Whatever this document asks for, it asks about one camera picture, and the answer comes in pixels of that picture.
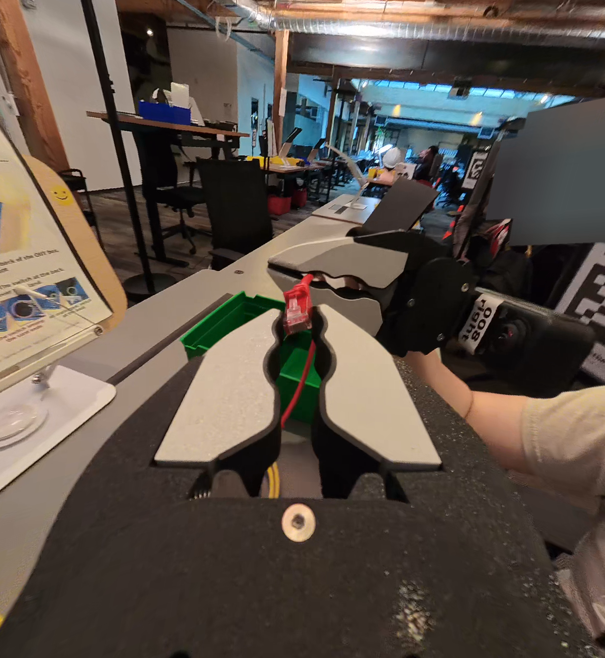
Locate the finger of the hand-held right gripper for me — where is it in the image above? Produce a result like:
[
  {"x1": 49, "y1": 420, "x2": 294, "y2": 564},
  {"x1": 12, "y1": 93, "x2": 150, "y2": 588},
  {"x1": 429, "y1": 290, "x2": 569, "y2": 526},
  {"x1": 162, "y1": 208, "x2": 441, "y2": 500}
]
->
[
  {"x1": 267, "y1": 241, "x2": 410, "y2": 290},
  {"x1": 307, "y1": 285, "x2": 385, "y2": 337}
]

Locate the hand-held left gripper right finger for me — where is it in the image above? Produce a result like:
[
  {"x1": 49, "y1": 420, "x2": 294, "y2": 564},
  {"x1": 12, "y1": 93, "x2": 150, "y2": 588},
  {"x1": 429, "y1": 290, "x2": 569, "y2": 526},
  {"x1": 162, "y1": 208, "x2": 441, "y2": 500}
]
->
[{"x1": 310, "y1": 304, "x2": 443, "y2": 499}]

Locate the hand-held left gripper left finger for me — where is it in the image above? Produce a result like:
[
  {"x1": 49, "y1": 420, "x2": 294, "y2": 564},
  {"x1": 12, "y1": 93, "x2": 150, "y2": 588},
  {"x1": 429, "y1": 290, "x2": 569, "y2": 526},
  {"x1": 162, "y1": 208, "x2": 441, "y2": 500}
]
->
[{"x1": 153, "y1": 308, "x2": 285, "y2": 497}]

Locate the red ethernet cable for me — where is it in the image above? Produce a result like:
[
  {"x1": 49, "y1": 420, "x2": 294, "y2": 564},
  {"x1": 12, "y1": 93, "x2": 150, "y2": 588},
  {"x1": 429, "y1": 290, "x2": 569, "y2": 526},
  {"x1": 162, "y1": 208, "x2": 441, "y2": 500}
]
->
[{"x1": 280, "y1": 274, "x2": 317, "y2": 428}]

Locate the person's right forearm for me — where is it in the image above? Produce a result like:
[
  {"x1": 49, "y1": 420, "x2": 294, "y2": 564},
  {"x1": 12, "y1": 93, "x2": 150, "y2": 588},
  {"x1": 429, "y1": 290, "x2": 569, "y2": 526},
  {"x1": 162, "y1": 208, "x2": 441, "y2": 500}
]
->
[{"x1": 402, "y1": 350, "x2": 527, "y2": 471}]

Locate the green plastic bin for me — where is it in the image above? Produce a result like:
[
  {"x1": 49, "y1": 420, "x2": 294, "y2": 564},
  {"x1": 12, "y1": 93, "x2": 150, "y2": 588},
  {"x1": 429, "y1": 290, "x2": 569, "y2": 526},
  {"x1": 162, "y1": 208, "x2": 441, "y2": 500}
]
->
[{"x1": 180, "y1": 291, "x2": 323, "y2": 425}]

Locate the black flat board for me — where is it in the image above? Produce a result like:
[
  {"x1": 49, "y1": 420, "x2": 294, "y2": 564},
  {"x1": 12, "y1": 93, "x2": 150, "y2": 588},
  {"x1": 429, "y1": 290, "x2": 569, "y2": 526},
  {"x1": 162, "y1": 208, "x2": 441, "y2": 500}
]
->
[{"x1": 364, "y1": 177, "x2": 439, "y2": 237}]

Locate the black office chair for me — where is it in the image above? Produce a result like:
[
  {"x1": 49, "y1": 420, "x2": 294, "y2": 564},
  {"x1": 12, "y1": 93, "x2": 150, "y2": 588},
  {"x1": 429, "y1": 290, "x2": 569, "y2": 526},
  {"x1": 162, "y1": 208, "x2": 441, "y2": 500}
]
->
[
  {"x1": 197, "y1": 158, "x2": 275, "y2": 270},
  {"x1": 156, "y1": 159, "x2": 205, "y2": 255}
]

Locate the white board stand base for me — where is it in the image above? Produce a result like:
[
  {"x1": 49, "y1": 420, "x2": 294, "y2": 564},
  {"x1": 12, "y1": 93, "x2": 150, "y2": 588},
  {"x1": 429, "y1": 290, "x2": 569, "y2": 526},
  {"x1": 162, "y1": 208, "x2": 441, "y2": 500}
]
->
[{"x1": 0, "y1": 365, "x2": 117, "y2": 512}]

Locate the person's beige shirt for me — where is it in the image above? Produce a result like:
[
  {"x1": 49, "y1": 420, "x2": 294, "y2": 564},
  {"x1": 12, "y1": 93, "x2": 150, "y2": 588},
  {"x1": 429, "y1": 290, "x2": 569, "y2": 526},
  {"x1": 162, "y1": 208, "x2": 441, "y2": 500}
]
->
[{"x1": 508, "y1": 386, "x2": 605, "y2": 648}]

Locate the wooden standing desk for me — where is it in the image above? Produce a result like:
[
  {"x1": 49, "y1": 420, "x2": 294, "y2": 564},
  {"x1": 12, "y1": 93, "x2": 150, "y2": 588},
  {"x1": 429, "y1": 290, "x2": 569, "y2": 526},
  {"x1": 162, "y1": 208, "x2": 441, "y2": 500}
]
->
[{"x1": 86, "y1": 110, "x2": 250, "y2": 268}]

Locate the blue storage bin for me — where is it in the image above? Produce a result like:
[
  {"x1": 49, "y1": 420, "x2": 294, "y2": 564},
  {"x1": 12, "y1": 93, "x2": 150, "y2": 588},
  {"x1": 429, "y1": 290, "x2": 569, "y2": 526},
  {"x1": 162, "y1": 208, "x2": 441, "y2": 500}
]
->
[{"x1": 138, "y1": 100, "x2": 192, "y2": 125}]

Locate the instruction sheet on wooden board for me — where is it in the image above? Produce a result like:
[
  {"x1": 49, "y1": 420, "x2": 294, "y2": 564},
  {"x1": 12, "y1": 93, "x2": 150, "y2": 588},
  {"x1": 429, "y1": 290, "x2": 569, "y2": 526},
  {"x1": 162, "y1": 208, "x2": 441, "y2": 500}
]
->
[{"x1": 0, "y1": 93, "x2": 128, "y2": 407}]

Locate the black pole stand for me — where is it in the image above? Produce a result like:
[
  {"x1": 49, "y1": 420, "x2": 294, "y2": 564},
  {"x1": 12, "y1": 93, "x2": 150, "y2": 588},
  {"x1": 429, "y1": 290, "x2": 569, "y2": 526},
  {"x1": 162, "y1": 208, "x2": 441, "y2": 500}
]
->
[{"x1": 80, "y1": 0, "x2": 177, "y2": 304}]

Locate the silver ventilation duct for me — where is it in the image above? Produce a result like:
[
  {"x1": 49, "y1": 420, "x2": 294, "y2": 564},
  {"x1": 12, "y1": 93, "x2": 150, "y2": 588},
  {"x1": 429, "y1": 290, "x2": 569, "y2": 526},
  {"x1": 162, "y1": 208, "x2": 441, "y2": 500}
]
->
[{"x1": 230, "y1": 0, "x2": 605, "y2": 39}]

